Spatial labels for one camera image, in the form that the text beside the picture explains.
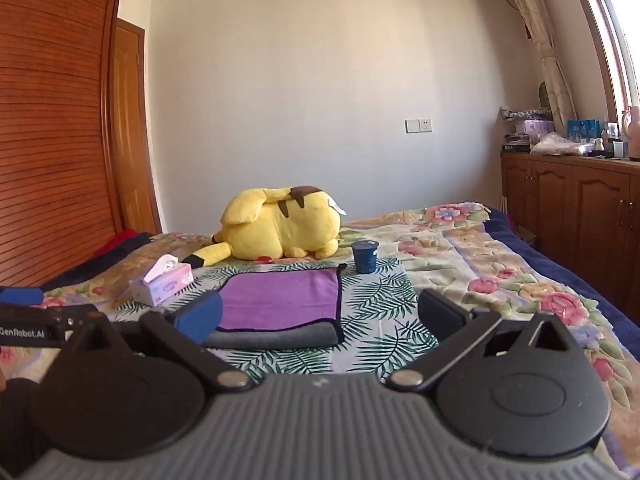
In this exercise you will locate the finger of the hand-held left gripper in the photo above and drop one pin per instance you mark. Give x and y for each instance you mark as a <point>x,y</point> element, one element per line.
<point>20,296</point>

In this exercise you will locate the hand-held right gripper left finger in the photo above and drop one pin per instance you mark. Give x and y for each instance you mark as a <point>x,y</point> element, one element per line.
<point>199,318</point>

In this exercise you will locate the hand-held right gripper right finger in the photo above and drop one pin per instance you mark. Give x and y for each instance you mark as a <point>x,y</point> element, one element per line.
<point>441,310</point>

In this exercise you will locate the grey towel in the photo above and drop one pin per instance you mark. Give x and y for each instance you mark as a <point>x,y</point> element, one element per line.
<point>280,338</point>

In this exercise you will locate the purple towel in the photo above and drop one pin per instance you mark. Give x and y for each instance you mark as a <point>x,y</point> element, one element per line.
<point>285,296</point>

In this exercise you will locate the pink tissue box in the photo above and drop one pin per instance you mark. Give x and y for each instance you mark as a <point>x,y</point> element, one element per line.
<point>162,285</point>

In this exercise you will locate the leaf print cloth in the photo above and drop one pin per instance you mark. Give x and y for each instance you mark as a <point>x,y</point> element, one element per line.
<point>387,310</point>

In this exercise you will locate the blue cup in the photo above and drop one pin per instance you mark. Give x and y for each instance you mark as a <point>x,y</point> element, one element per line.
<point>365,257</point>

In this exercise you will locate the red cloth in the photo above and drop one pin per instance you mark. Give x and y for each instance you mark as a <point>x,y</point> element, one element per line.
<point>120,241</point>

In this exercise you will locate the yellow plush toy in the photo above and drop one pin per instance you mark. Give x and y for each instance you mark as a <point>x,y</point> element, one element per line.
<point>280,230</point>

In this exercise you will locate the slatted wooden wardrobe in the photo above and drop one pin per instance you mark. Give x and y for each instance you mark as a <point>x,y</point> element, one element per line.
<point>50,135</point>

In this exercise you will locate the wooden cabinet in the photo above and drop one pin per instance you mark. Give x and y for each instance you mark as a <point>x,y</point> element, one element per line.
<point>575,200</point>

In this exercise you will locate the stack of books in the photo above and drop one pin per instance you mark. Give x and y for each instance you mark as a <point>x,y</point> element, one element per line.
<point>516,144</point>

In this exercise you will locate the wooden door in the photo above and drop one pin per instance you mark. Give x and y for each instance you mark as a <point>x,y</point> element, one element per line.
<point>131,135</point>

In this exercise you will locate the clear plastic bag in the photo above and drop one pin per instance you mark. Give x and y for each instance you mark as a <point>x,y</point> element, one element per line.
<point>560,144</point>

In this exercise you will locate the lavender box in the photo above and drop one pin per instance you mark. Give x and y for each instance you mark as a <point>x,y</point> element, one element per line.
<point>534,127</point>

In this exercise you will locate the blue box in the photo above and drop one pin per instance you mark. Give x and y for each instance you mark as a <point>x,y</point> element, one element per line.
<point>582,131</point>

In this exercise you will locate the pink vase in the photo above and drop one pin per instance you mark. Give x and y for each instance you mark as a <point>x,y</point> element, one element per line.
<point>633,132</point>

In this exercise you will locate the patterned beige curtain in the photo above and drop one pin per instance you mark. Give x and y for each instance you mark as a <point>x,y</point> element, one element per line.
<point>542,35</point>

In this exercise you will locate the white wall socket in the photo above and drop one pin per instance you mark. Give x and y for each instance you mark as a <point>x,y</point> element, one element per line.
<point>418,126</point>

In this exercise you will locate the wooden window frame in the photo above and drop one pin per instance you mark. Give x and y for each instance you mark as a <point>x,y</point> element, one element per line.
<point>607,45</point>

